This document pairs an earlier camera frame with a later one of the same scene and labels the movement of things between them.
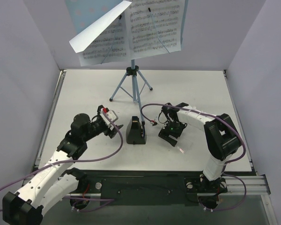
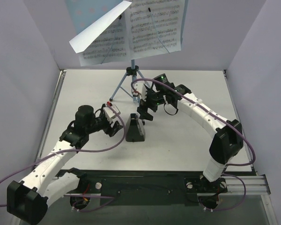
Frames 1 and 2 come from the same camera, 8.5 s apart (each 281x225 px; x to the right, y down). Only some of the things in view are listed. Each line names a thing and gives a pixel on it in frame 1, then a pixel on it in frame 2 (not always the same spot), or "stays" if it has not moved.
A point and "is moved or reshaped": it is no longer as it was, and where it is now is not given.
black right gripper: [168, 135] → [146, 106]
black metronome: [134, 131] is moved or reshaped
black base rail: [122, 188] stays
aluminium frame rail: [255, 185] stays
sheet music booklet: [135, 28] stays
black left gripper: [110, 131] stays
